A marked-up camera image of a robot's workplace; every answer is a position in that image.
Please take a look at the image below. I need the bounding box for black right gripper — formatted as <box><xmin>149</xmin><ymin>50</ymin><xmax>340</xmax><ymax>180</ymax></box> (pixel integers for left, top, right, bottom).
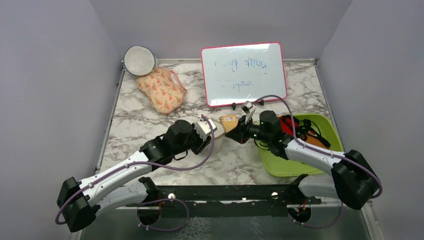
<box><xmin>225</xmin><ymin>114</ymin><xmax>271</xmax><ymax>145</ymax></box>

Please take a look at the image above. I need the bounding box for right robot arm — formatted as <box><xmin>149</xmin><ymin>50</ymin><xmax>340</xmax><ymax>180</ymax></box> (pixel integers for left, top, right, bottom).
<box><xmin>220</xmin><ymin>110</ymin><xmax>381</xmax><ymax>210</ymax></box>

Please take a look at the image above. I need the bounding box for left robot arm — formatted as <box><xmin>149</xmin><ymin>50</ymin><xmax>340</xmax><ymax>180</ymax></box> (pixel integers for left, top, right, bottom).
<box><xmin>54</xmin><ymin>116</ymin><xmax>217</xmax><ymax>233</ymax></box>

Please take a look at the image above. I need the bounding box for peach floral bra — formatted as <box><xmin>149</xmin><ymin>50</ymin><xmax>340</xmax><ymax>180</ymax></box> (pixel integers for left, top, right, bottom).
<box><xmin>136</xmin><ymin>67</ymin><xmax>187</xmax><ymax>115</ymax></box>

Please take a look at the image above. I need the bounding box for red and black bra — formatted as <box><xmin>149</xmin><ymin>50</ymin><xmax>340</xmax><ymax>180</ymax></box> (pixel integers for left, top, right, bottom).
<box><xmin>279</xmin><ymin>115</ymin><xmax>331</xmax><ymax>148</ymax></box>

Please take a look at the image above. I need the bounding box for grey rimmed mesh laundry bag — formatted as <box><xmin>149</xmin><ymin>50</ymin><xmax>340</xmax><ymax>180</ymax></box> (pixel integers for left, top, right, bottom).
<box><xmin>123</xmin><ymin>45</ymin><xmax>158</xmax><ymax>76</ymax></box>

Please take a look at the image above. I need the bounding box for green plastic tray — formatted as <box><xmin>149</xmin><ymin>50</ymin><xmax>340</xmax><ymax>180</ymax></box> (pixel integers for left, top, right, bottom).
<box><xmin>256</xmin><ymin>113</ymin><xmax>343</xmax><ymax>177</ymax></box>

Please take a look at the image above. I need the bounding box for pink framed whiteboard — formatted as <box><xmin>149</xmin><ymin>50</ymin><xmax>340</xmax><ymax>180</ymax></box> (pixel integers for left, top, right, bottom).
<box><xmin>201</xmin><ymin>42</ymin><xmax>288</xmax><ymax>108</ymax></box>

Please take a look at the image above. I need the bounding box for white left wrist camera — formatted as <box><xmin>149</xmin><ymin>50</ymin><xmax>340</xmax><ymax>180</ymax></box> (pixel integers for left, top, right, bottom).
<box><xmin>194</xmin><ymin>119</ymin><xmax>217</xmax><ymax>141</ymax></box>

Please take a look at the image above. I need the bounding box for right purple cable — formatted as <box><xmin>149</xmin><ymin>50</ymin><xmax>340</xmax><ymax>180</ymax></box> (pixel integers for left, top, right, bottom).
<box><xmin>251</xmin><ymin>95</ymin><xmax>384</xmax><ymax>200</ymax></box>

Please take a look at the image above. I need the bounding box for black mounting rail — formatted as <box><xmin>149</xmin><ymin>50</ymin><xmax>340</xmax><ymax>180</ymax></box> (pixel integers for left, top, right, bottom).
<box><xmin>132</xmin><ymin>183</ymin><xmax>321</xmax><ymax>218</ymax></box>

